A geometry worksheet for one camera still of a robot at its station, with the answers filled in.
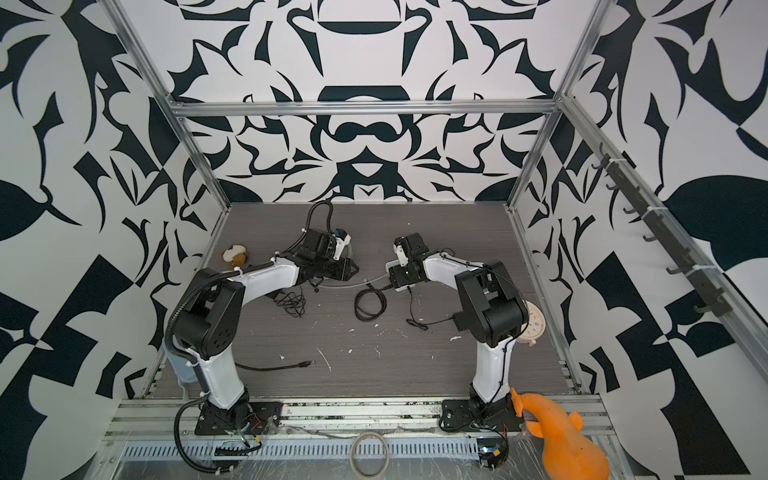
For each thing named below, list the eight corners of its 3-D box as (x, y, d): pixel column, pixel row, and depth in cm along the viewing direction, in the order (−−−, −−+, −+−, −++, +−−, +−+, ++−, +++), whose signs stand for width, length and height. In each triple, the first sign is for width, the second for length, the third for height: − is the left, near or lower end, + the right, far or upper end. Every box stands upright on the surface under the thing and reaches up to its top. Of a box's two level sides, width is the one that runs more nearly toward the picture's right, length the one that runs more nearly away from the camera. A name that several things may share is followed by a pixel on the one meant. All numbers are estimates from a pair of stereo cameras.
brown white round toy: (222, 266, 104) (219, 261, 102) (229, 249, 108) (226, 244, 106) (244, 266, 104) (240, 261, 102) (249, 249, 108) (247, 244, 106)
